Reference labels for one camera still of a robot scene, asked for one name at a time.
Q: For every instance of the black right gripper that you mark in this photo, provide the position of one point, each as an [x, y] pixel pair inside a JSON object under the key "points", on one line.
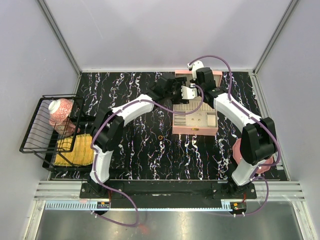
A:
{"points": [[193, 81]]}

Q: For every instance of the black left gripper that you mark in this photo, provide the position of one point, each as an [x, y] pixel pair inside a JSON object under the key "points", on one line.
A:
{"points": [[178, 83]]}

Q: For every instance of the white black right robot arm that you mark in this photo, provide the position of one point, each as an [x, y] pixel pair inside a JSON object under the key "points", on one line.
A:
{"points": [[258, 140]]}

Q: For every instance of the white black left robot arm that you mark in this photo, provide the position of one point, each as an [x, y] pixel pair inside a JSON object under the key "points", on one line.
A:
{"points": [[109, 124]]}

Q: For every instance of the pink jewelry box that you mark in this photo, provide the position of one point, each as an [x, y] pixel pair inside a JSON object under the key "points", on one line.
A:
{"points": [[183, 124]]}

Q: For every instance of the pink polka dot plate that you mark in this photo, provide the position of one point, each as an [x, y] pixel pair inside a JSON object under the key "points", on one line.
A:
{"points": [[243, 152]]}

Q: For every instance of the yellow woven mat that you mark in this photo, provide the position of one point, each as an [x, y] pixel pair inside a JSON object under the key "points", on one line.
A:
{"points": [[81, 155]]}

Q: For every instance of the pink patterned ceramic bowl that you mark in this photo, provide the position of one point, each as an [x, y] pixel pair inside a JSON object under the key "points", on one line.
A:
{"points": [[59, 110]]}

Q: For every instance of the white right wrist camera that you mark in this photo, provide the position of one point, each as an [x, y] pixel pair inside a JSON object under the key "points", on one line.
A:
{"points": [[193, 67]]}

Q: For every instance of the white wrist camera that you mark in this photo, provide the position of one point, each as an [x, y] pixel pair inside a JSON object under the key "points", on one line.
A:
{"points": [[188, 93], [193, 67]]}

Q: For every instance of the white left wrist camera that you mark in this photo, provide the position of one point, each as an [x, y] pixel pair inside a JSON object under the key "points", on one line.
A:
{"points": [[188, 93]]}

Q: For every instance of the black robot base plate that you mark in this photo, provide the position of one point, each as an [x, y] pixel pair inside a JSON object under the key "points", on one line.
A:
{"points": [[168, 194]]}

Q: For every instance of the black wire dish rack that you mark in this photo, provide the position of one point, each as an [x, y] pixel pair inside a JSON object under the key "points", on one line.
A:
{"points": [[42, 140]]}

